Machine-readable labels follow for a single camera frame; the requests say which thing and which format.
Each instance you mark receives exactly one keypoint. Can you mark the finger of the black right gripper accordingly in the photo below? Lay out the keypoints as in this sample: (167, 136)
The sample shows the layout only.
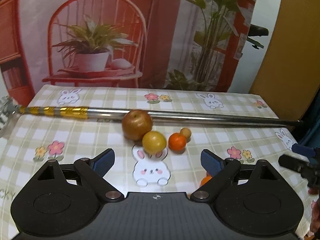
(301, 150)
(291, 163)

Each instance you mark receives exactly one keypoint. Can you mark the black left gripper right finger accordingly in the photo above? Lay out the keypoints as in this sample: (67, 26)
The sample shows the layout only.
(234, 182)

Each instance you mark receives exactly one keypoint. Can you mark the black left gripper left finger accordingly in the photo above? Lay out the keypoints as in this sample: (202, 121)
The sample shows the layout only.
(80, 182)

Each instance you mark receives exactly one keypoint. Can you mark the orange tangerine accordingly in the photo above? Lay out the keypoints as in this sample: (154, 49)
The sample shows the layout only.
(205, 180)
(177, 142)

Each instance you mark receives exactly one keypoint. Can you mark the small tan longan fruit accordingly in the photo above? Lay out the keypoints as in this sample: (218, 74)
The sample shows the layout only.
(186, 132)

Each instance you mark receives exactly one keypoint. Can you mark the yellow-green round fruit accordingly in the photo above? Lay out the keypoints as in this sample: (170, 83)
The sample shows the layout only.
(154, 142)

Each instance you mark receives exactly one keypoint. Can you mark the right hand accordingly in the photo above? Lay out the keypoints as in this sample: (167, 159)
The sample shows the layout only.
(315, 223)

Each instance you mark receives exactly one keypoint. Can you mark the orange tangerine on table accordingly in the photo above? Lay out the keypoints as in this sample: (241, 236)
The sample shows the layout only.
(205, 180)

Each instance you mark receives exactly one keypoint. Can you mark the long metal pole gold band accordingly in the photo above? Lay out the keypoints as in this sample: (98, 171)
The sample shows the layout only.
(9, 108)

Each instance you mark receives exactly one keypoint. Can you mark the red-brown apple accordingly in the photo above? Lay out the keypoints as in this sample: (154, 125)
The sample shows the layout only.
(136, 124)

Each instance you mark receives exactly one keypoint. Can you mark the checkered bunny tablecloth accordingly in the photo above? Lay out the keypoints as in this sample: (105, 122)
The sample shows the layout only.
(35, 139)

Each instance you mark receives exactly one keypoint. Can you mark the brown wooden board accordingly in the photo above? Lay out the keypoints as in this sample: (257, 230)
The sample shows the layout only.
(288, 78)

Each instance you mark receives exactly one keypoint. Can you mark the black clamp on backdrop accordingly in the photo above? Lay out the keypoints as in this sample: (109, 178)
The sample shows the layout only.
(256, 31)

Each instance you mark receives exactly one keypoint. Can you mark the printed chair plant backdrop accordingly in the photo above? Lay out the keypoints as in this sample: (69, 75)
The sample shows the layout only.
(160, 44)

